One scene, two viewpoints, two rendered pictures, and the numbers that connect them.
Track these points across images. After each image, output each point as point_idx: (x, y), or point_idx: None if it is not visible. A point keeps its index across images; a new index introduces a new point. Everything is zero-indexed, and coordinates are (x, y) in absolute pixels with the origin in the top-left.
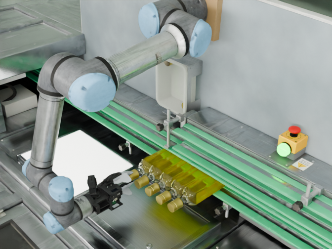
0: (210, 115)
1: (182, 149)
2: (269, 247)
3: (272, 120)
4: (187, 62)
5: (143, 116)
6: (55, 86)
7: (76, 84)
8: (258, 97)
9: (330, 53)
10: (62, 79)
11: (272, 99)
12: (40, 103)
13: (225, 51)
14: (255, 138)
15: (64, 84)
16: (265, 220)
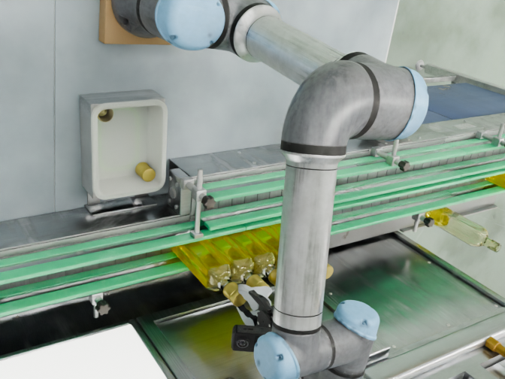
0: (198, 162)
1: (223, 221)
2: (334, 259)
3: (269, 122)
4: (150, 96)
5: (84, 238)
6: (378, 119)
7: (418, 89)
8: (249, 101)
9: (332, 7)
10: (397, 95)
11: (268, 95)
12: (326, 185)
13: (195, 57)
14: (269, 152)
15: (402, 101)
16: (342, 225)
